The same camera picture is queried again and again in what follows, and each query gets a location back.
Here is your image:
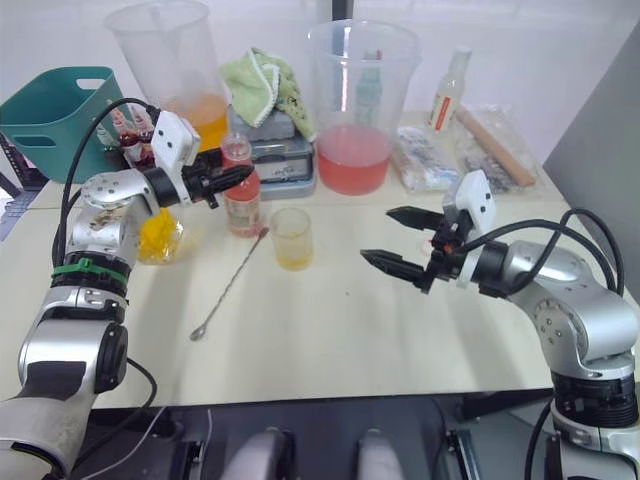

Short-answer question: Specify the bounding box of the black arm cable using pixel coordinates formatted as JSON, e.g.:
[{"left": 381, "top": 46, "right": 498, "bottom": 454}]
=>
[
  {"left": 462, "top": 207, "right": 626, "bottom": 297},
  {"left": 53, "top": 96, "right": 162, "bottom": 269}
]

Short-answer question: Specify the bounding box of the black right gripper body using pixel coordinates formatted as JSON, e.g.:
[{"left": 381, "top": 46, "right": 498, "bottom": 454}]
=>
[{"left": 421, "top": 209, "right": 474, "bottom": 296}]

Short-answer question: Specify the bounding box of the grey plastic case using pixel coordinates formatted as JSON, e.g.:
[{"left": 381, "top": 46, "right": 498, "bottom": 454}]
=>
[{"left": 248, "top": 124, "right": 319, "bottom": 202}]

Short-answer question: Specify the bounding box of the clear plastic bag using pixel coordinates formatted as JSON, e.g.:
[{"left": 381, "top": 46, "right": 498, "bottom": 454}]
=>
[{"left": 451, "top": 102, "right": 545, "bottom": 197}]

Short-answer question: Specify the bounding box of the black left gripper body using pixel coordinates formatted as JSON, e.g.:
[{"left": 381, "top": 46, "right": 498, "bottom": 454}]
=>
[{"left": 181, "top": 148, "right": 227, "bottom": 212}]

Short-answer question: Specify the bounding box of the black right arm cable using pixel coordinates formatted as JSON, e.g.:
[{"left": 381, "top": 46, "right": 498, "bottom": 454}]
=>
[{"left": 462, "top": 207, "right": 626, "bottom": 297}]

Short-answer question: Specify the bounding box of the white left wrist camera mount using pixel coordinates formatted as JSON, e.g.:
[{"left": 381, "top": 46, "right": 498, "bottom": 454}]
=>
[{"left": 149, "top": 110, "right": 202, "bottom": 174}]

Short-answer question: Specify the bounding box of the grey partition panel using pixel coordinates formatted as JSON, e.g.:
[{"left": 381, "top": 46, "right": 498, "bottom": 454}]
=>
[{"left": 542, "top": 19, "right": 640, "bottom": 212}]

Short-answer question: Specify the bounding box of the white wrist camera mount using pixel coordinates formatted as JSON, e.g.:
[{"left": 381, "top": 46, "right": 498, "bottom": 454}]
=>
[
  {"left": 149, "top": 110, "right": 202, "bottom": 174},
  {"left": 442, "top": 169, "right": 498, "bottom": 290}
]

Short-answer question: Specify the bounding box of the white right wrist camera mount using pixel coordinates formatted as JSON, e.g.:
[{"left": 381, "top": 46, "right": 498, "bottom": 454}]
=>
[{"left": 442, "top": 169, "right": 498, "bottom": 290}]

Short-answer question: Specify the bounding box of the wooden rolling pin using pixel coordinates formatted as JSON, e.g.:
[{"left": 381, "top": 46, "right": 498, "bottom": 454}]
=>
[{"left": 454, "top": 104, "right": 537, "bottom": 188}]

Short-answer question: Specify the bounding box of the black cable under table edge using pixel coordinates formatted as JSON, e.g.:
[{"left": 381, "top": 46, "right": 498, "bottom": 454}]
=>
[{"left": 89, "top": 356, "right": 169, "bottom": 451}]

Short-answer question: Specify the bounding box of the teal plastic basket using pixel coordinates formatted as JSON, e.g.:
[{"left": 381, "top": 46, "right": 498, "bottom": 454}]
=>
[{"left": 0, "top": 66, "right": 127, "bottom": 184}]

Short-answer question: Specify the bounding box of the plastic packet with blue print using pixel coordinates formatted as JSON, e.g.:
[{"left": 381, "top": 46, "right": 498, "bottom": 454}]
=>
[{"left": 391, "top": 124, "right": 462, "bottom": 194}]

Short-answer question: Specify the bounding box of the green towel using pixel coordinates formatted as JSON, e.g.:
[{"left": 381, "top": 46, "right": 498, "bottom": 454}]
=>
[{"left": 219, "top": 47, "right": 318, "bottom": 142}]

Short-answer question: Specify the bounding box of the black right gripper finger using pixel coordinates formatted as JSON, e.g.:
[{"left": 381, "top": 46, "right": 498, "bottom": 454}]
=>
[
  {"left": 385, "top": 205, "right": 445, "bottom": 233},
  {"left": 359, "top": 248, "right": 431, "bottom": 290}
]

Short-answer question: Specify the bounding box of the long metal bar spoon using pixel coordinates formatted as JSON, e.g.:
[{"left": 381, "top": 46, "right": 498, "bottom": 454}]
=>
[{"left": 189, "top": 226, "right": 271, "bottom": 343}]

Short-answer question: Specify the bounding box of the black wire rack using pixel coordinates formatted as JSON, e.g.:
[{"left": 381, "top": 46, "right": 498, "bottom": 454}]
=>
[{"left": 0, "top": 131, "right": 51, "bottom": 197}]

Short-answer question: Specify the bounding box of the clear bottle with orange label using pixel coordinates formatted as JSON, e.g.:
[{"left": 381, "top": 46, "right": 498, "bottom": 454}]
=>
[{"left": 426, "top": 45, "right": 474, "bottom": 133}]

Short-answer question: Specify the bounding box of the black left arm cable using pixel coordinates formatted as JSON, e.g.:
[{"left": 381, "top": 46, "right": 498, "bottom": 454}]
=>
[{"left": 53, "top": 96, "right": 162, "bottom": 269}]

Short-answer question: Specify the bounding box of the red juice bottle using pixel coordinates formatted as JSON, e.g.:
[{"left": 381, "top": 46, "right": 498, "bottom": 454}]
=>
[{"left": 219, "top": 133, "right": 264, "bottom": 239}]

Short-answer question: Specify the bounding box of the clear drinking glass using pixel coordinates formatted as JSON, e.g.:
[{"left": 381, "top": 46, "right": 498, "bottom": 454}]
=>
[{"left": 269, "top": 207, "right": 315, "bottom": 272}]

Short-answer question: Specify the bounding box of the dark table frame bar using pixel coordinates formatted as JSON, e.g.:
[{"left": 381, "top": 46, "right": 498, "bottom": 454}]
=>
[{"left": 458, "top": 388, "right": 557, "bottom": 422}]

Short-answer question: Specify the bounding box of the green labelled bottle behind jug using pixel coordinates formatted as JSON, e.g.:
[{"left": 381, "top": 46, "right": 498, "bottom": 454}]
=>
[{"left": 355, "top": 48, "right": 385, "bottom": 127}]

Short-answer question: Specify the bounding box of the small red liquid bottle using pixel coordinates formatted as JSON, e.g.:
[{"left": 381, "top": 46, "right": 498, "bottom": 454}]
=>
[
  {"left": 112, "top": 109, "right": 139, "bottom": 167},
  {"left": 130, "top": 106, "right": 157, "bottom": 169}
]

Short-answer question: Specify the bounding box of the grey stone block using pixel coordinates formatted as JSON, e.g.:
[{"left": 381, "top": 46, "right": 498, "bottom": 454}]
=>
[{"left": 227, "top": 106, "right": 297, "bottom": 145}]

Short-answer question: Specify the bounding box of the clear jug with pink liquid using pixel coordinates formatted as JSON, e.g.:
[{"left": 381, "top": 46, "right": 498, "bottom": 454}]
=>
[{"left": 306, "top": 19, "right": 424, "bottom": 197}]

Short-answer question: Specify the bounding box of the clear jug with orange liquid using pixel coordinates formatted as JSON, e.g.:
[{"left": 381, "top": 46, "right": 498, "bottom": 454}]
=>
[{"left": 102, "top": 0, "right": 232, "bottom": 152}]

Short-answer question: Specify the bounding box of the grey rounded robot part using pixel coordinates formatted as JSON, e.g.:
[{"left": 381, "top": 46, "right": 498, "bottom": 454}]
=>
[
  {"left": 356, "top": 428, "right": 403, "bottom": 480},
  {"left": 233, "top": 427, "right": 297, "bottom": 480}
]

